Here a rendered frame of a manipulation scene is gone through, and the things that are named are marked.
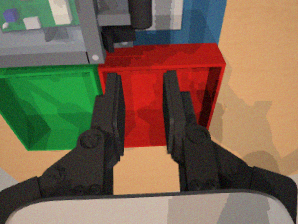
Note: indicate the red open-top bin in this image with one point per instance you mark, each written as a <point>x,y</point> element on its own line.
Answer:
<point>200,68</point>

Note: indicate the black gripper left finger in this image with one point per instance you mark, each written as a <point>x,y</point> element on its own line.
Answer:
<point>82,171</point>

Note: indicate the green bin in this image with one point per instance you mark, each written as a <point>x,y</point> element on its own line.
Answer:
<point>49,112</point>

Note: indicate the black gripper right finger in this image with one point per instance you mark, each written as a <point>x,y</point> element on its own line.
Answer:
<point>205,160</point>

